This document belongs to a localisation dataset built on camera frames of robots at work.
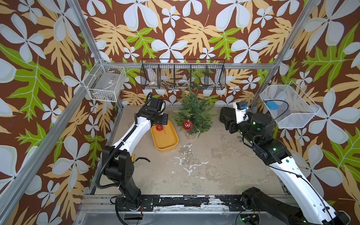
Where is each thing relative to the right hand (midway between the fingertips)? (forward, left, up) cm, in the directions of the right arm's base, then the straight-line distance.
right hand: (228, 112), depth 67 cm
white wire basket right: (+8, -42, -7) cm, 43 cm away
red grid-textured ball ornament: (+15, +39, -33) cm, 53 cm away
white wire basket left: (+28, +70, -2) cm, 75 cm away
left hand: (+12, +34, -17) cm, 40 cm away
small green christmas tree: (+9, +16, -6) cm, 19 cm away
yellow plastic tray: (+7, +33, -36) cm, 50 cm away
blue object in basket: (+17, -35, -12) cm, 41 cm away
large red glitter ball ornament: (-4, +20, -4) cm, 21 cm away
